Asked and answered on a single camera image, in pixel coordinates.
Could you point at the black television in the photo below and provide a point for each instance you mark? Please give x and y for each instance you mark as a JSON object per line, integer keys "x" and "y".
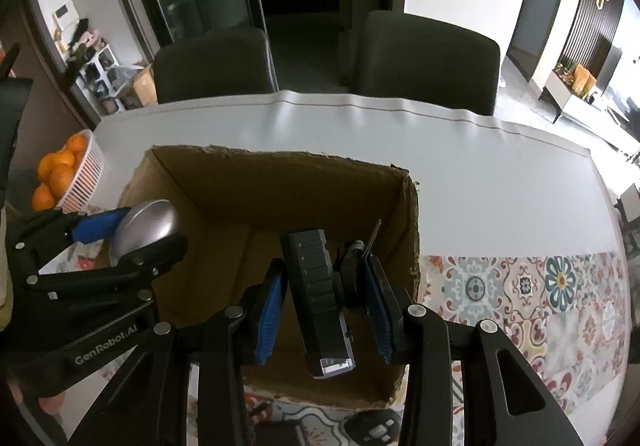
{"x": 610, "y": 63}

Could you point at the black car key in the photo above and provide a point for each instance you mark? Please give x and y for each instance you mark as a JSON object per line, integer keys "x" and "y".
{"x": 352, "y": 266}

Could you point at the white low cabinet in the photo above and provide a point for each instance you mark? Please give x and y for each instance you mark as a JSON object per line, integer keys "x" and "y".
{"x": 595, "y": 113}

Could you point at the silver domed metal object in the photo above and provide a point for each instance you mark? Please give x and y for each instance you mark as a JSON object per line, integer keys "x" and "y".
{"x": 145, "y": 226}

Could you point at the patterned tile print tablecloth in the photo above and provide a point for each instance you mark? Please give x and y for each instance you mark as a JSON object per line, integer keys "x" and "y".
{"x": 550, "y": 301}

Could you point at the small brown cardboard box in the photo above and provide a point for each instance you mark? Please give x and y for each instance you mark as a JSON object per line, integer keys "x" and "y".
{"x": 142, "y": 85}

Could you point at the dark grey dining chair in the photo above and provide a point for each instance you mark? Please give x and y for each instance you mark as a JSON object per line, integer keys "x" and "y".
{"x": 425, "y": 60}
{"x": 215, "y": 65}

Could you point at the white plastic basket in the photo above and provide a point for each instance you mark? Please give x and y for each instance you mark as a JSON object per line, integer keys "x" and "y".
{"x": 87, "y": 170}

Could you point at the white table mat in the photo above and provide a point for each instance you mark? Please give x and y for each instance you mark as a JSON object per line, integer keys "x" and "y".
{"x": 350, "y": 130}

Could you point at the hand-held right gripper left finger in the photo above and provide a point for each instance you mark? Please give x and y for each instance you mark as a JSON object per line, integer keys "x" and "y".
{"x": 267, "y": 321}

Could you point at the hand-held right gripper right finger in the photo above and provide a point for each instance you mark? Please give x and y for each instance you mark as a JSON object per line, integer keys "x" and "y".
{"x": 380, "y": 321}

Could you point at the orange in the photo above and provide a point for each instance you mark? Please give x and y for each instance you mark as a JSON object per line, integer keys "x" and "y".
{"x": 50, "y": 164}
{"x": 62, "y": 178}
{"x": 77, "y": 144}
{"x": 42, "y": 198}

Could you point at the black ribbed rectangular device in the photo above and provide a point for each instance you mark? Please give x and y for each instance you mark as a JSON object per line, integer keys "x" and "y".
{"x": 315, "y": 286}

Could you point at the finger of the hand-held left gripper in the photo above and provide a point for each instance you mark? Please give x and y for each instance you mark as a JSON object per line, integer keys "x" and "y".
{"x": 97, "y": 226}
{"x": 150, "y": 258}

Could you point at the orange packet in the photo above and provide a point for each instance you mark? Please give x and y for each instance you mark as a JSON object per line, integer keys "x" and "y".
{"x": 582, "y": 78}

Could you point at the white shoe rack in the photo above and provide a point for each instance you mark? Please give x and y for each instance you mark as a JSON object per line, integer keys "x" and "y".
{"x": 97, "y": 75}

